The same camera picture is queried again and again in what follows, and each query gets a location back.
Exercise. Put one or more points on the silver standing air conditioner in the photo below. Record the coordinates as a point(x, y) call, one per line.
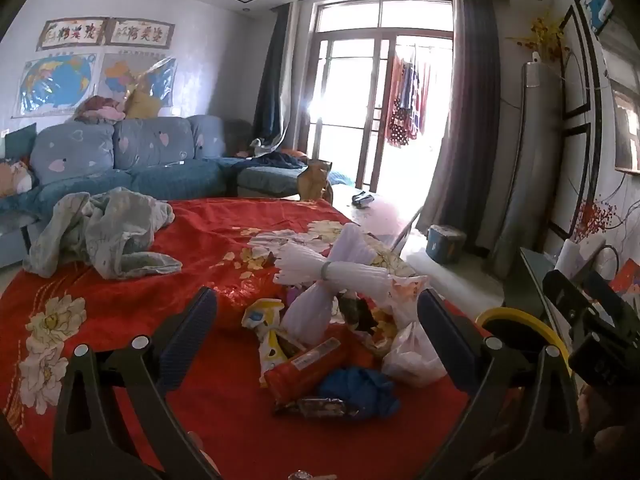
point(530, 160)

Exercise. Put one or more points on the blue crumpled bag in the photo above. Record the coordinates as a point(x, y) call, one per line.
point(360, 390)

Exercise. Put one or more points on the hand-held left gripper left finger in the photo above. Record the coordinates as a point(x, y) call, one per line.
point(192, 327)

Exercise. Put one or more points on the framed wall picture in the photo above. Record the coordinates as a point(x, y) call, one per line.
point(627, 125)

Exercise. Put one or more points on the white vase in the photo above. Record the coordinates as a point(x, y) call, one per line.
point(570, 260)

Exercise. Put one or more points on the crumpled grey cloth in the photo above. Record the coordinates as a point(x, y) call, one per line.
point(100, 230)

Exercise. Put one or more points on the red berry branches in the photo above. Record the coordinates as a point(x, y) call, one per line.
point(595, 217)

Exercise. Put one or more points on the blue storage box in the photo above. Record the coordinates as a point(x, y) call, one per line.
point(445, 245)

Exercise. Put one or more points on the yellow artificial flowers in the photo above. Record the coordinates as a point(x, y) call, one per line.
point(542, 35)

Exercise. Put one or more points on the teal cushion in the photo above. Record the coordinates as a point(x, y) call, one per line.
point(17, 142)

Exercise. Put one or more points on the blue heart print sofa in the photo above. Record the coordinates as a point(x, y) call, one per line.
point(150, 175)

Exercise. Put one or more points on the country map poster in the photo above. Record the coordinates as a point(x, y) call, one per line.
point(125, 72)

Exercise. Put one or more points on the brown paper bag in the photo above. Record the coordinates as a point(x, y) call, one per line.
point(314, 182)

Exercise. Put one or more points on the yellow white wrapper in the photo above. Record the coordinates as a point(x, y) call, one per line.
point(265, 320)

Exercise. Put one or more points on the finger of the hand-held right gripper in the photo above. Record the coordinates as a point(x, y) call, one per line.
point(565, 292)

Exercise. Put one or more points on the small dark object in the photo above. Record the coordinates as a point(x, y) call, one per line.
point(361, 200)

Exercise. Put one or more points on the orange snack packet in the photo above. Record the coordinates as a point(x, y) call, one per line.
point(310, 362)

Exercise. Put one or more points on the hanging laundry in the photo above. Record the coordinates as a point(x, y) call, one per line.
point(407, 105)

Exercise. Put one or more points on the grey curtain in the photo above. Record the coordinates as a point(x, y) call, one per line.
point(470, 110)

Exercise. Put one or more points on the pile of pink clothes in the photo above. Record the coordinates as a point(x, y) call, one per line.
point(100, 109)

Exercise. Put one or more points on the glass balcony door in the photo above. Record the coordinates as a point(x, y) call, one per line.
point(350, 35)

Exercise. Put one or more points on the world map poster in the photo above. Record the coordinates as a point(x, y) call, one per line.
point(55, 82)

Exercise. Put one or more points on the red floral blanket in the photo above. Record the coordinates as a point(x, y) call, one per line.
point(150, 270)

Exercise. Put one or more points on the white plastic bag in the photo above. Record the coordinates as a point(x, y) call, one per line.
point(412, 355)

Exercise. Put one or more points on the framed calligraphy embroidery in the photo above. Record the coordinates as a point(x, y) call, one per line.
point(140, 34)
point(72, 34)

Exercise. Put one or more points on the printed cushion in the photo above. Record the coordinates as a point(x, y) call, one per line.
point(15, 177)

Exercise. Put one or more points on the red card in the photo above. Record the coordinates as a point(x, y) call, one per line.
point(627, 277)

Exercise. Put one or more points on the dark candy wrapper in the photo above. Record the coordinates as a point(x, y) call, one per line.
point(320, 406)

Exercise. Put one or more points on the blue wall picture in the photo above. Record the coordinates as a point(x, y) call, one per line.
point(597, 2)

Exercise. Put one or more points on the white orange wrapper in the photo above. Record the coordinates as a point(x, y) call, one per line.
point(407, 292)

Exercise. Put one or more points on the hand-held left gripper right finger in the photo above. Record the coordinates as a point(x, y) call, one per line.
point(442, 332)

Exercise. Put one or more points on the dark clothing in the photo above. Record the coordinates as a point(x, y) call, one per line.
point(277, 160)

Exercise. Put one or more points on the yellow pillow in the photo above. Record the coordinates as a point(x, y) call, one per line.
point(142, 106)

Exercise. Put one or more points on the dark blue curtain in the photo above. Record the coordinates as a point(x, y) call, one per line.
point(272, 90)

